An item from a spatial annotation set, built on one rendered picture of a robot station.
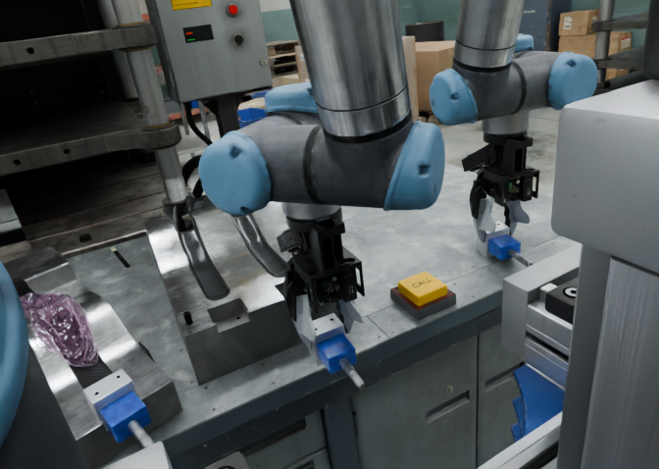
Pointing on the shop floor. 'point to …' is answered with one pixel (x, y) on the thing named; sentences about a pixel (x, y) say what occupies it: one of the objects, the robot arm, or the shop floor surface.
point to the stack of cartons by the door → (577, 38)
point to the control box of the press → (209, 41)
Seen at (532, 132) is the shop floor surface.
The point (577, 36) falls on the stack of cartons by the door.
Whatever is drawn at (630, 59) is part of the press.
